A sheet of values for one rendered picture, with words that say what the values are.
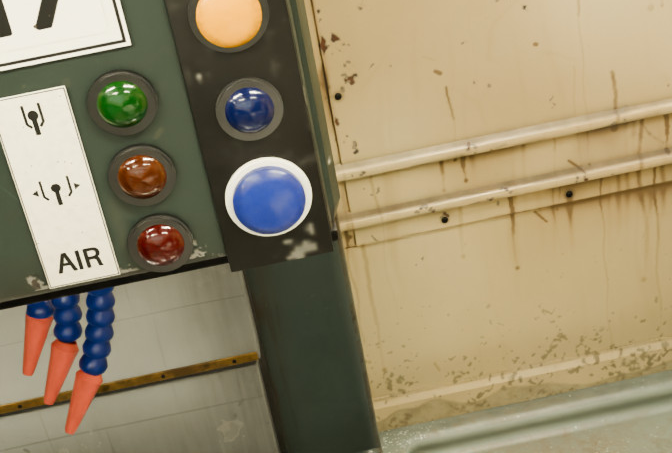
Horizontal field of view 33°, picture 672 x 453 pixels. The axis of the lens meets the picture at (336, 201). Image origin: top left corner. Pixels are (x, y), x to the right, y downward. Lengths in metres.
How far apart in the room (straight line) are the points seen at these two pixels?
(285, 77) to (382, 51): 1.11
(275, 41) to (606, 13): 1.20
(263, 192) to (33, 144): 0.09
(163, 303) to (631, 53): 0.77
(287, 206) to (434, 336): 1.33
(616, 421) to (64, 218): 1.50
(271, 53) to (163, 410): 0.91
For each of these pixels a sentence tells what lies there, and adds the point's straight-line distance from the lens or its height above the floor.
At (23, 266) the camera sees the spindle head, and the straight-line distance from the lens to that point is 0.49.
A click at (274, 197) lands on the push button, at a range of 0.46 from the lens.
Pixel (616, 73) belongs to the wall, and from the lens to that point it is 1.65.
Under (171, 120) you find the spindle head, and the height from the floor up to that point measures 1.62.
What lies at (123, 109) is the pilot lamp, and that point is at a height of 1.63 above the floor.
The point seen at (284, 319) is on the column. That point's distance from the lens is 1.30.
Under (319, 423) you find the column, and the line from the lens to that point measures 1.39.
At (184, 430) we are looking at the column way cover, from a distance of 1.34.
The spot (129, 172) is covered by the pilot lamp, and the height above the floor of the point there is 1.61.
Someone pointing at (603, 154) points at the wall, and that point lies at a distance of 1.70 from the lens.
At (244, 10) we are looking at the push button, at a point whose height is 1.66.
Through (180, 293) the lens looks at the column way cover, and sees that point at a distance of 1.23.
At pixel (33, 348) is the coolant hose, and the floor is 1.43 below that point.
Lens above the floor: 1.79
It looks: 27 degrees down
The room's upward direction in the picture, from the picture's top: 11 degrees counter-clockwise
